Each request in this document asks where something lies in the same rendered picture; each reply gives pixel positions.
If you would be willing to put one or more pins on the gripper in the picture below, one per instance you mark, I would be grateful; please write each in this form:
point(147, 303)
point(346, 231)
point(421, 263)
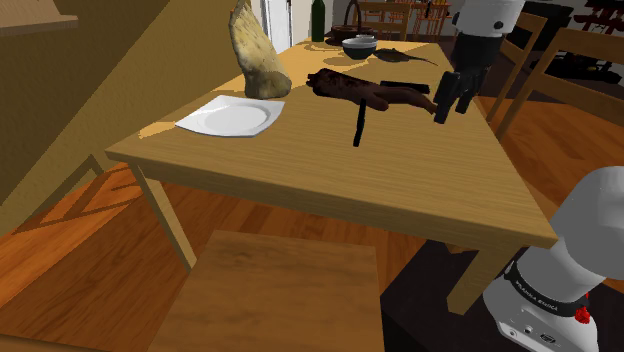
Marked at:
point(475, 51)

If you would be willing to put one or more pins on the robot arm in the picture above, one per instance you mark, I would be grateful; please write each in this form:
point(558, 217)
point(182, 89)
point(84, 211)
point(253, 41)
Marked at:
point(585, 229)

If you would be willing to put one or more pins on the black flat bar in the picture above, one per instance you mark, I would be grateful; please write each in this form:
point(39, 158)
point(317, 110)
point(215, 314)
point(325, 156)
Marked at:
point(409, 86)

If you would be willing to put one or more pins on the dark olive flat utensil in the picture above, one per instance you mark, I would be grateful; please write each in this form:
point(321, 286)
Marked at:
point(397, 56)

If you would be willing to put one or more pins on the wooden chair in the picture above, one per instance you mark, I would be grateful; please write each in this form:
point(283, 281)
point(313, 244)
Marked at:
point(556, 83)
point(516, 48)
point(390, 17)
point(273, 292)

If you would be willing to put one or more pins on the wooden table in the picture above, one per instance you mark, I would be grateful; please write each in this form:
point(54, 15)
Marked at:
point(390, 170)

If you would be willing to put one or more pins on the black pen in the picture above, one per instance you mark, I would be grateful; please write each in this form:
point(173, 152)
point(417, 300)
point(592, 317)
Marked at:
point(360, 124)

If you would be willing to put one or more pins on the dark brown long figure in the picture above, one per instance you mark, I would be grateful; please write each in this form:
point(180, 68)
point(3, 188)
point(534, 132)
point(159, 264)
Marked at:
point(351, 90)

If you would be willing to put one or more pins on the dark bowl with white inside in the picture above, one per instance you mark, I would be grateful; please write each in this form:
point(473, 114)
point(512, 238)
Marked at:
point(359, 48)

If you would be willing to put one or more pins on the dark shelf unit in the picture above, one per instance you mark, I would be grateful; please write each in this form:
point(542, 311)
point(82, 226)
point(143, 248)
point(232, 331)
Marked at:
point(585, 44)

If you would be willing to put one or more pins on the green bottle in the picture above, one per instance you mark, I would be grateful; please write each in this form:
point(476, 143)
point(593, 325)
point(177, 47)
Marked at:
point(318, 19)

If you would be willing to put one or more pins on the white door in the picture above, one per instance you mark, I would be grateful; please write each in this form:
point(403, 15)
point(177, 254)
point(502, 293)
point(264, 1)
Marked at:
point(278, 22)

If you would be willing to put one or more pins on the beige horn-shaped sack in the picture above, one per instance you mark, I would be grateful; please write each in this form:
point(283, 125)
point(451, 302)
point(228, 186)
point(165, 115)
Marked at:
point(256, 63)

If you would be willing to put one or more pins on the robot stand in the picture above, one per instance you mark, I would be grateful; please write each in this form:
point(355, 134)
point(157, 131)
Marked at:
point(429, 317)

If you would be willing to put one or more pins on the white square plate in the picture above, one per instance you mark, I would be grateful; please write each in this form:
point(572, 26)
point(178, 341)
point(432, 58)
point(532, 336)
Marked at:
point(234, 117)

